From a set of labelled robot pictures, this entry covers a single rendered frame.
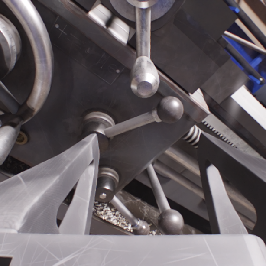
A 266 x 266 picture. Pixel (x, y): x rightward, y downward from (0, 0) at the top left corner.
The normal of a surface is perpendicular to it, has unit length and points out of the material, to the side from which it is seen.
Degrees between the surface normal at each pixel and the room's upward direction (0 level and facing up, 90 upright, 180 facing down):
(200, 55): 90
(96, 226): 90
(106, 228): 90
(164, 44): 90
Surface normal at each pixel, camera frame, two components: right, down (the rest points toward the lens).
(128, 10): -0.02, 0.57
